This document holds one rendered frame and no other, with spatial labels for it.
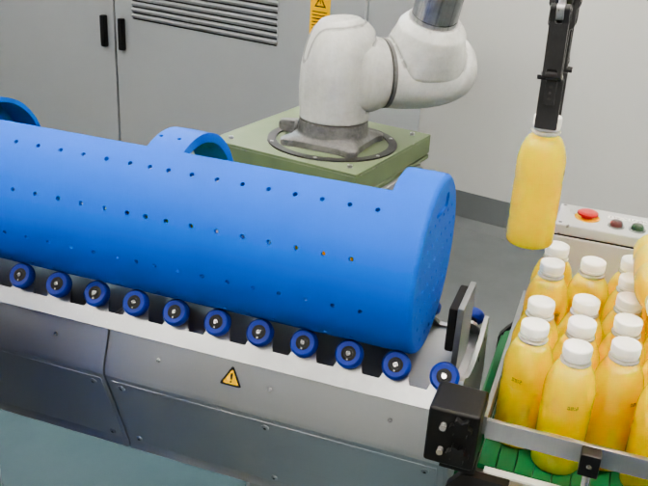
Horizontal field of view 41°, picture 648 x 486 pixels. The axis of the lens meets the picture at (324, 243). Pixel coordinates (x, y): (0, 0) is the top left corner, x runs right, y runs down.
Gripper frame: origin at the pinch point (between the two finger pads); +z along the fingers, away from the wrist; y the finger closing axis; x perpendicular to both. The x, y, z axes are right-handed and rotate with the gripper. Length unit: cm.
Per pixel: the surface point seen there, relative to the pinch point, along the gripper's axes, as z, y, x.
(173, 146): 13, 5, -56
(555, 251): 28.1, -14.1, 3.2
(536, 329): 28.1, 13.7, 3.8
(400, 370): 40.8, 11.7, -14.9
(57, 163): 17, 12, -74
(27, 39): 46, -179, -227
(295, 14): 21, -155, -99
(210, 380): 50, 14, -46
